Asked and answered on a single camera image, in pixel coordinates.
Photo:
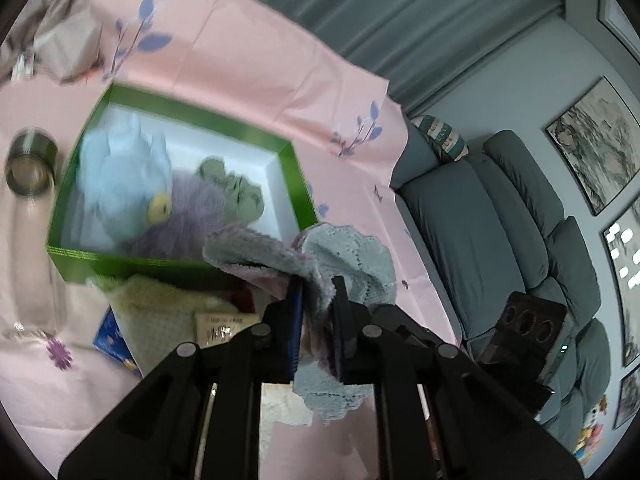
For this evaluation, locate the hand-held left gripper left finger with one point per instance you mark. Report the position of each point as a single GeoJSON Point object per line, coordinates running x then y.
{"type": "Point", "coordinates": [296, 330]}

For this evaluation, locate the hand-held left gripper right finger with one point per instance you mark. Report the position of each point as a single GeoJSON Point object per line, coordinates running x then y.
{"type": "Point", "coordinates": [340, 330]}

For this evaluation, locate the grey knit cloth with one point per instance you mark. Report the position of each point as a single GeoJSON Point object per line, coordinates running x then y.
{"type": "Point", "coordinates": [350, 260]}

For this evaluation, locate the cream white knit towel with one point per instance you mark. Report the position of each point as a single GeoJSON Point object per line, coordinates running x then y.
{"type": "Point", "coordinates": [160, 310]}

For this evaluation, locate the green cardboard box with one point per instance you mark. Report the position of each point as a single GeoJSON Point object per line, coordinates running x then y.
{"type": "Point", "coordinates": [295, 185]}

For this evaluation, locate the green plush toy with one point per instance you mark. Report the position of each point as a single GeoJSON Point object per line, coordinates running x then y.
{"type": "Point", "coordinates": [240, 195]}

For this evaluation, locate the purple fluffy cloth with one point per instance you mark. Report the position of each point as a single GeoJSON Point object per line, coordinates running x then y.
{"type": "Point", "coordinates": [195, 210]}

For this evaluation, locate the blue orange tissue pack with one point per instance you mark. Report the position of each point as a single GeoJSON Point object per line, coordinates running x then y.
{"type": "Point", "coordinates": [110, 337]}

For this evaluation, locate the light blue plush toy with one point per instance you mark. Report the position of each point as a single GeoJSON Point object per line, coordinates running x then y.
{"type": "Point", "coordinates": [120, 180]}

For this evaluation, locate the red printed packet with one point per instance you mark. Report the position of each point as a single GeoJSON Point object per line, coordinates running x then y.
{"type": "Point", "coordinates": [225, 327]}

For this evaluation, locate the glossy framed picture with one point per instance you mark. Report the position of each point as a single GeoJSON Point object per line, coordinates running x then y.
{"type": "Point", "coordinates": [625, 280]}

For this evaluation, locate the grey sofa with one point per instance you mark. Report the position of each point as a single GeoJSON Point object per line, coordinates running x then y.
{"type": "Point", "coordinates": [475, 220]}

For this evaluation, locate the colourful toy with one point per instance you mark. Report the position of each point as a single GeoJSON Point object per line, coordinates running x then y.
{"type": "Point", "coordinates": [590, 430]}

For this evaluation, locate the small framed picture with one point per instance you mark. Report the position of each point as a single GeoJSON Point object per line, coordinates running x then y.
{"type": "Point", "coordinates": [627, 400]}

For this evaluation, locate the framed landscape painting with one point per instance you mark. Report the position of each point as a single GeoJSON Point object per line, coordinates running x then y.
{"type": "Point", "coordinates": [595, 145]}

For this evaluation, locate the striped pillow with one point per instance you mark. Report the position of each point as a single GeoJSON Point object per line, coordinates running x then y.
{"type": "Point", "coordinates": [445, 137]}

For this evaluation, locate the pink printed bedsheet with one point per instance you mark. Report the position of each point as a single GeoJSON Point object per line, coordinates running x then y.
{"type": "Point", "coordinates": [250, 85]}

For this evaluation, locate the grey curtain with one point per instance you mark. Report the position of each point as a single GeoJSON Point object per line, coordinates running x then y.
{"type": "Point", "coordinates": [400, 20]}

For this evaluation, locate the white framed picture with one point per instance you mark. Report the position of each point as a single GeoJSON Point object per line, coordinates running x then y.
{"type": "Point", "coordinates": [622, 15]}

